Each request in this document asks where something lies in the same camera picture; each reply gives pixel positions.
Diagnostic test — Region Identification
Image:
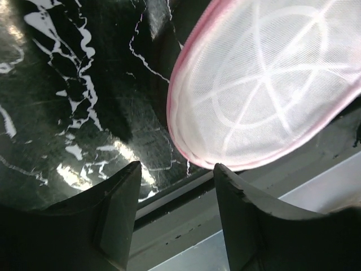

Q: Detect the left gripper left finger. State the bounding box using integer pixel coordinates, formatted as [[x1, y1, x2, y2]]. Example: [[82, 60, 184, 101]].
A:
[[1, 161, 141, 270]]

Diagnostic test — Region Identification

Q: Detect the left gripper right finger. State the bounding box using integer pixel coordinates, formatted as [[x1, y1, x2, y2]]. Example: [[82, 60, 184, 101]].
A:
[[213, 164, 360, 270]]

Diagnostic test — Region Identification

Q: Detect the white mesh laundry bag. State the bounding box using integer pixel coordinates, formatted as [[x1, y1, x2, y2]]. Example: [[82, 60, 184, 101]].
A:
[[166, 1, 360, 171]]

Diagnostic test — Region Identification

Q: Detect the black marble mat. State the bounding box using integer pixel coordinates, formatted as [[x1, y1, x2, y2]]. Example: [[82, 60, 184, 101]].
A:
[[1, 1, 208, 210]]

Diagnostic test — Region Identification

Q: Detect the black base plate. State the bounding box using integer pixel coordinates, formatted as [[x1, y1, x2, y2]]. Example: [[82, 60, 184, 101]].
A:
[[130, 105, 360, 257]]

